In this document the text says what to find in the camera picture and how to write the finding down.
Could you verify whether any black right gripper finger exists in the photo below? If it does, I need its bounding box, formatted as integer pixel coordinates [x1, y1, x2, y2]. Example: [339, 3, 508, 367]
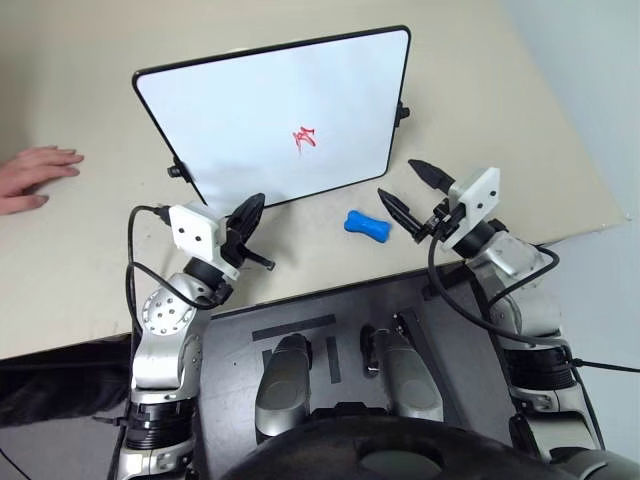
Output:
[377, 187, 427, 245]
[407, 159, 456, 194]

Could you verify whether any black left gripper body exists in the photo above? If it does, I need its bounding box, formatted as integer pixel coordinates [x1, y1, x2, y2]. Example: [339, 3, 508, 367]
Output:
[221, 214, 252, 269]

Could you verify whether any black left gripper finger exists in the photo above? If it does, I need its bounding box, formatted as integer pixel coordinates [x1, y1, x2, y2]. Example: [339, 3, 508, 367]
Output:
[238, 243, 276, 271]
[229, 191, 267, 240]

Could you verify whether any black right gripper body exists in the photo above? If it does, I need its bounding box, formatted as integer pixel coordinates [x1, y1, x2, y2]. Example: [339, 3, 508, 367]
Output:
[417, 196, 464, 242]

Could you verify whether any blue bone-shaped eraser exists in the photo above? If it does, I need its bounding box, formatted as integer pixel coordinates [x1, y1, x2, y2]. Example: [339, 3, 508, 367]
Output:
[343, 208, 394, 246]

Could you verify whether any person's bare hand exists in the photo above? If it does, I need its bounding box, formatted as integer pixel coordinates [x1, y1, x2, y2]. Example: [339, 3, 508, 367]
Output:
[0, 144, 85, 217]

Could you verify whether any black tape strip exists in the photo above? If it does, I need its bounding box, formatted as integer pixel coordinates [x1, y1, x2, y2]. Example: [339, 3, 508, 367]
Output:
[325, 336, 343, 386]
[251, 313, 338, 344]

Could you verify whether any dark grey floor platform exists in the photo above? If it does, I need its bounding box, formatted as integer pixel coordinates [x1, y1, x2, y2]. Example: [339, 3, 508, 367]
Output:
[191, 263, 519, 480]

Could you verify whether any silver left robot foot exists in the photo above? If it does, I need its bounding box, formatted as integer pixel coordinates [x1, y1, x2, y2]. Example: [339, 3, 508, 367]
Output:
[254, 333, 314, 445]

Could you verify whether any silver robot foot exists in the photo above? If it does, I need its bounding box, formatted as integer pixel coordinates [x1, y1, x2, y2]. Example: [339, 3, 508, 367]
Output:
[254, 333, 314, 445]
[373, 328, 447, 426]

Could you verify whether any silver right robot foot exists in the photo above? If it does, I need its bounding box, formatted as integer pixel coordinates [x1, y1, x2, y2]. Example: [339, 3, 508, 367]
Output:
[373, 328, 447, 426]

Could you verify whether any black rounded robot torso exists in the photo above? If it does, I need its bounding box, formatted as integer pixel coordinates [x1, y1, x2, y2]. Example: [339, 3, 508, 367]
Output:
[218, 413, 594, 480]

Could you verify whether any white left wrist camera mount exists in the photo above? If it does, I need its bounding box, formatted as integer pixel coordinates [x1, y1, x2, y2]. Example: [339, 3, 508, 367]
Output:
[168, 201, 242, 280]

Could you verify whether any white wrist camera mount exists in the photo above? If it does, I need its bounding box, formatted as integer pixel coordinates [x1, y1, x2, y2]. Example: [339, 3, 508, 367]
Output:
[442, 167, 502, 250]
[168, 201, 242, 280]

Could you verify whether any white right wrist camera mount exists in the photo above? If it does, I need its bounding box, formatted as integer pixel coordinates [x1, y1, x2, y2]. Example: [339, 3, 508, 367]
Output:
[442, 167, 502, 250]

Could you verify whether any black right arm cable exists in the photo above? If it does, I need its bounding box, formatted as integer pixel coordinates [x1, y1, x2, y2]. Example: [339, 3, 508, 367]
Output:
[427, 232, 562, 347]

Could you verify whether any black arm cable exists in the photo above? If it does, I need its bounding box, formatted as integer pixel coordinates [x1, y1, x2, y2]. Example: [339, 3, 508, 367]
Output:
[123, 203, 224, 337]
[427, 232, 562, 347]

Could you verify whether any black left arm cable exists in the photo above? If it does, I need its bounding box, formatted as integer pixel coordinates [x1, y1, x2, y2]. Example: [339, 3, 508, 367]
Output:
[123, 203, 224, 337]

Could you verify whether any white whiteboard with black frame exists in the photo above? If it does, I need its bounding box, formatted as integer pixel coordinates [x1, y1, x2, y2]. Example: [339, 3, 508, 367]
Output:
[132, 24, 412, 209]

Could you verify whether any thin black shoulder cable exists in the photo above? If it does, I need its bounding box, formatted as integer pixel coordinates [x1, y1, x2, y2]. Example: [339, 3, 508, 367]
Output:
[567, 355, 640, 454]

